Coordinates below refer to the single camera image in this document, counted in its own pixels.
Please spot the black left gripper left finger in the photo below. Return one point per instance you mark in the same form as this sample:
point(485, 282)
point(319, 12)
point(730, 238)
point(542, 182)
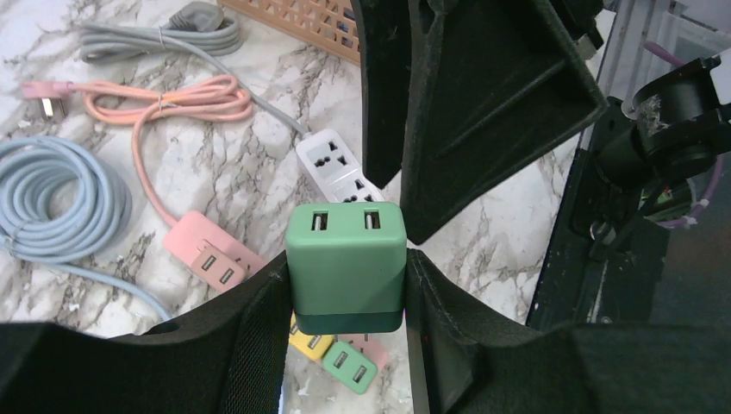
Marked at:
point(225, 356)

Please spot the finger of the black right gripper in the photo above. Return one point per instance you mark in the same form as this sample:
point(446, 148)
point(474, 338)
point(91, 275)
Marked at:
point(385, 49)
point(494, 85)

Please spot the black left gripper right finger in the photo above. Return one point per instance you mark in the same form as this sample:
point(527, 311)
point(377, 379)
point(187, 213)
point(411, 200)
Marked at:
point(465, 357)

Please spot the green plug adapter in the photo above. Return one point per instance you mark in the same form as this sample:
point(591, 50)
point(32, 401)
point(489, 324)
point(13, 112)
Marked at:
point(349, 366)
point(346, 263)

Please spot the orange plastic file rack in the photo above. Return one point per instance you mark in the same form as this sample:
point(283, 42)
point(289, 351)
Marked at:
point(327, 24)

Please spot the pink long power strip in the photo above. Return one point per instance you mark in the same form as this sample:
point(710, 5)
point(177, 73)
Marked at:
point(189, 232)

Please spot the white power strip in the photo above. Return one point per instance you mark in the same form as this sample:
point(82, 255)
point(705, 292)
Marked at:
point(332, 169)

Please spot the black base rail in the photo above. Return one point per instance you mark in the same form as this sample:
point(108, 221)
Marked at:
point(637, 179)

